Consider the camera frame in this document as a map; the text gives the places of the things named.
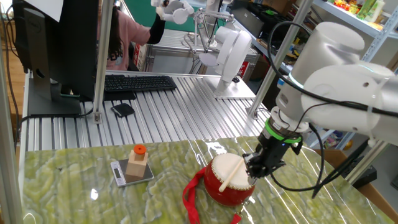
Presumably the aluminium frame strut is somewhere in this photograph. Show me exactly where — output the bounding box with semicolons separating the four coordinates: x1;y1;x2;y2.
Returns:
245;0;314;121
345;140;391;185

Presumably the wooden block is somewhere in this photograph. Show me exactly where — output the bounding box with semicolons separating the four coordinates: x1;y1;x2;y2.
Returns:
125;150;149;178

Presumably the cardboard box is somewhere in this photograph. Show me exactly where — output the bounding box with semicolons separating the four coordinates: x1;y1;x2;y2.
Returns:
313;148;398;222

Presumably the aluminium frame post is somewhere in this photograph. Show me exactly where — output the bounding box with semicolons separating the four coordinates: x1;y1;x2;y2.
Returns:
92;0;115;124
0;40;24;224

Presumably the white metal shelf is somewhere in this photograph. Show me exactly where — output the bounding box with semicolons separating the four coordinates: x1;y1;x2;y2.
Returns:
292;0;398;150

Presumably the black sleeved forearm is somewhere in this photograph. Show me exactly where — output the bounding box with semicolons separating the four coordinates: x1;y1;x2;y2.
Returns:
146;14;166;45

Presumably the black equipment case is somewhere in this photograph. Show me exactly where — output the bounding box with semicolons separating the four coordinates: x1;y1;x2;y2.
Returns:
229;0;293;35

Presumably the person in pink shirt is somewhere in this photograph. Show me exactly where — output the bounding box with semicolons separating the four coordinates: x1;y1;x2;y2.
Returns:
98;4;166;72

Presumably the black computer monitor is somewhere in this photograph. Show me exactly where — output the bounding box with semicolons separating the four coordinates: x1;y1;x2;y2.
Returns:
12;0;100;118

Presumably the white bottle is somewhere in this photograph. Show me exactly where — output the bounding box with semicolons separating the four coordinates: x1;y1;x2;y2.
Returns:
366;0;386;23

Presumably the black pouch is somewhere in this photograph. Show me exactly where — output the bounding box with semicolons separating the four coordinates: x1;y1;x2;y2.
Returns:
111;103;136;118

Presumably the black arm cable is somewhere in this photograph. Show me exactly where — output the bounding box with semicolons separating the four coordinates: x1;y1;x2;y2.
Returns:
266;21;398;200

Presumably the red drum strap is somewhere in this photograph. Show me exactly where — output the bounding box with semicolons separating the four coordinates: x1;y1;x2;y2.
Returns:
182;166;251;224

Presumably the small white paper sheet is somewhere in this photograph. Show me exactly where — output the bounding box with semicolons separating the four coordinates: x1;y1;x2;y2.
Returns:
23;0;65;22

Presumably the silver digital scale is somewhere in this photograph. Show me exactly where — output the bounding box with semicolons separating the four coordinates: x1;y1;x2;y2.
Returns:
110;158;155;188

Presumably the red drum white head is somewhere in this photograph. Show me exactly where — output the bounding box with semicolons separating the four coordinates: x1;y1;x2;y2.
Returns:
203;152;257;208

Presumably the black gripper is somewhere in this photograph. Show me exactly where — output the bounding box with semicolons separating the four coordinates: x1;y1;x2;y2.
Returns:
242;134;299;187

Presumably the white background robot column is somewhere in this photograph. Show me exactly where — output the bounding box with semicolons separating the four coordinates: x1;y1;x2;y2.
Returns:
203;0;224;29

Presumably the black keyboard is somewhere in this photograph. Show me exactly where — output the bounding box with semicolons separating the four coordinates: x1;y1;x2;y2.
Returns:
104;74;178;93

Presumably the black box item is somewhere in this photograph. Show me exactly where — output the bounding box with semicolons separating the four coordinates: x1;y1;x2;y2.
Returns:
337;155;377;189

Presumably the wooden drumstick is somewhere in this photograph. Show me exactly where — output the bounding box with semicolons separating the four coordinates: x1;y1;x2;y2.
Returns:
218;158;245;193

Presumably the black monitor cable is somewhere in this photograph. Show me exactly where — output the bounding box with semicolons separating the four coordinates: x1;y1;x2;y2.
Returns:
14;107;94;150

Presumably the green marble pattern mat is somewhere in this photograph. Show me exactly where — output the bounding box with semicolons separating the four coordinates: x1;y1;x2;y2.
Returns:
21;135;396;224

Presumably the white haptic control device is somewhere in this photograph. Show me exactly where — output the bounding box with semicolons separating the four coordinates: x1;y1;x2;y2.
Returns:
150;0;256;100

